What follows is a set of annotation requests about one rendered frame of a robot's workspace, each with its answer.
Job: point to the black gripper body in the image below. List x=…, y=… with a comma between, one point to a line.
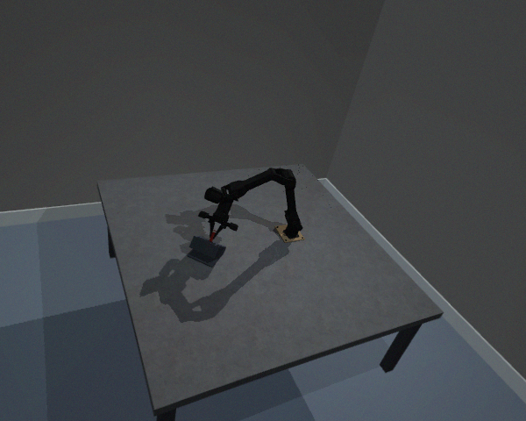
x=204, y=214

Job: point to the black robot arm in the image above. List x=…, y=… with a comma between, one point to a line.
x=238, y=189

